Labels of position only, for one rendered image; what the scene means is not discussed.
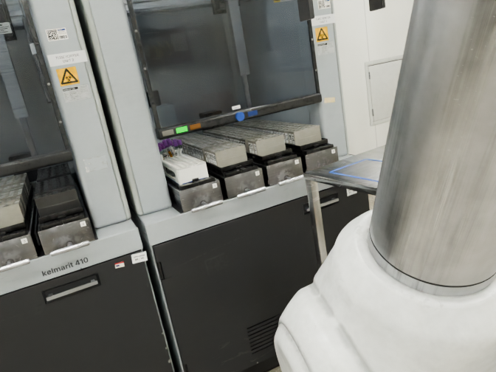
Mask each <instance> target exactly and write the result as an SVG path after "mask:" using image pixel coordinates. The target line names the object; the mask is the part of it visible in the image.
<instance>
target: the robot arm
mask: <svg viewBox="0 0 496 372"><path fill-rule="evenodd" d="M274 344H275V351H276V354H277V358H278V361H279V364H280V368H281V370H282V372H496V0H414V1H413V9H412V13H411V17H410V23H409V27H408V31H407V38H406V42H405V47H404V54H403V58H402V64H401V69H400V73H399V79H398V84H397V88H396V95H395V99H394V103H393V110H392V114H391V118H390V125H389V129H388V133H387V140H386V144H385V151H384V155H383V160H382V166H381V170H380V174H379V181H378V185H377V189H376V197H375V201H374V205H373V209H372V210H369V211H368V212H366V213H363V214H362V215H360V216H358V217H356V218H355V219H354V220H352V221H350V222H349V223H348V224H347V225H346V226H345V227H344V228H343V229H342V231H341V232H340V234H339V235H338V237H337V240H336V242H335V245H334V246H333V248H332V250H331V251H330V253H329V254H328V256H327V258H326V259H325V261H324V262H323V264H322V266H321V267H320V268H319V270H318V271H317V273H316V275H315V276H314V281H313V283H312V284H310V285H308V286H306V287H304V288H302V289H300V290H299V291H297V293H296V294H295V295H294V297H293V298H292V299H291V300H290V302H289V304H288V305H287V307H286V308H285V309H284V311H283V313H282V315H281V316H280V319H279V322H278V329H277V331H276V333H275V338H274Z"/></svg>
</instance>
